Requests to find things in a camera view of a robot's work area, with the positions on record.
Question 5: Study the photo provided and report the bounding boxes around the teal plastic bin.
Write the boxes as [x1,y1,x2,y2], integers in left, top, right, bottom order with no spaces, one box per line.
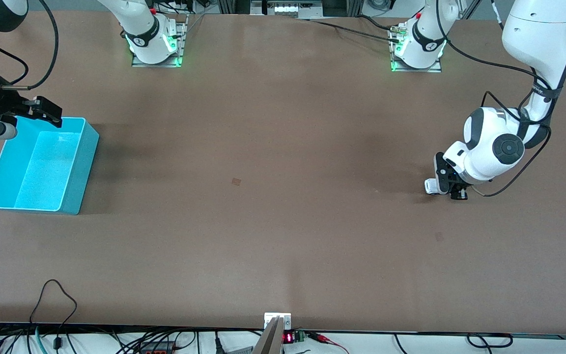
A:
[0,117,100,215]

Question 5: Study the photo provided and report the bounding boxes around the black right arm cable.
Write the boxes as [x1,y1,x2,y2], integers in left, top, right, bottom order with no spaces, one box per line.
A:
[0,0,59,90]

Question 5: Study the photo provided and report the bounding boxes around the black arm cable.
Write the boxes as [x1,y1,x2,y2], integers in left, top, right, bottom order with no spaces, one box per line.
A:
[435,0,555,197]
[0,0,59,90]

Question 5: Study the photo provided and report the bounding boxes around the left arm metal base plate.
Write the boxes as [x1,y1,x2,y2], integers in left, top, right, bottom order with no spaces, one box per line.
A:
[389,25,443,73]

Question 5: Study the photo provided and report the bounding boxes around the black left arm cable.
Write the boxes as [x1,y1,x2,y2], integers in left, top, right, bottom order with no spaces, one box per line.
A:
[435,0,555,197]

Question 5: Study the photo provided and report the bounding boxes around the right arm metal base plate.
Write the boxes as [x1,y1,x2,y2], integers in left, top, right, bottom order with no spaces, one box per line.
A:
[132,14,188,68]

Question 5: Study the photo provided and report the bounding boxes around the black coiled cable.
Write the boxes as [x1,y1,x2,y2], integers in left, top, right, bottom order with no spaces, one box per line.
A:
[467,333,514,349]

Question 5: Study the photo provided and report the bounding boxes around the black cable across table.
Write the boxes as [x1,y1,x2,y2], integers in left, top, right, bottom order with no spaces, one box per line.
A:
[290,15,404,45]

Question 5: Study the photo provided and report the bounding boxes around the thin black looped cable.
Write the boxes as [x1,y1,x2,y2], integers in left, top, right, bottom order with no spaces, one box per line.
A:
[29,279,78,351]

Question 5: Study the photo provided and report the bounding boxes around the red clip lead wire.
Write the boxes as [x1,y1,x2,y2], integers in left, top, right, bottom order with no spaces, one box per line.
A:
[307,332,350,354]

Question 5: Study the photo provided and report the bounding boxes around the aluminium frame rack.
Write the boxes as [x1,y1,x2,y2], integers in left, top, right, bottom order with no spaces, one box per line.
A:
[218,0,363,18]

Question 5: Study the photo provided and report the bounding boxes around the teal cable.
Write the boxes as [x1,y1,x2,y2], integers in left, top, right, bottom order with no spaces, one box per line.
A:
[34,326,49,354]

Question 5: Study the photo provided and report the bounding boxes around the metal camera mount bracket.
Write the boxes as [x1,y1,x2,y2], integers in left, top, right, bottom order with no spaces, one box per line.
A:
[253,313,292,354]

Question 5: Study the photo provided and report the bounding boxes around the tangled black cable bundle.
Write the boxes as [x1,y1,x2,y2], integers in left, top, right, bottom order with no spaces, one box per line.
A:
[0,324,225,354]

